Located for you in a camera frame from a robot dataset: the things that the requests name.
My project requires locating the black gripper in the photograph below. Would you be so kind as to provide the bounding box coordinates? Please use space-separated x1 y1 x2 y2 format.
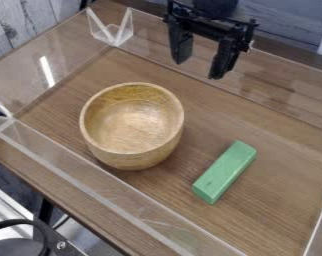
164 0 259 79

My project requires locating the green rectangular block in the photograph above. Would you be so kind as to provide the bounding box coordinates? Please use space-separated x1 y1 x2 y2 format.
192 141 257 205

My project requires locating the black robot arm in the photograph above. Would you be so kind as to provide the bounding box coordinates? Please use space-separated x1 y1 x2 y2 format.
162 0 259 79

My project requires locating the brown wooden bowl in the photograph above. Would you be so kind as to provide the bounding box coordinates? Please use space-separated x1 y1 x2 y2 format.
78 82 184 170

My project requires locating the black metal table leg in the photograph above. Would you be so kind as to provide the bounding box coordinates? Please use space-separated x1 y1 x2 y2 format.
38 199 54 224

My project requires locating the clear acrylic corner bracket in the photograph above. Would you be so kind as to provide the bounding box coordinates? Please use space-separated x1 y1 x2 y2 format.
86 8 133 47

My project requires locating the clear acrylic enclosure wall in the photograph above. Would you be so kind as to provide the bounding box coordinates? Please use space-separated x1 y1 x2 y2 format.
0 0 322 256

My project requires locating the black cable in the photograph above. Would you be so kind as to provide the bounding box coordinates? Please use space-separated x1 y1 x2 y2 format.
0 218 51 256

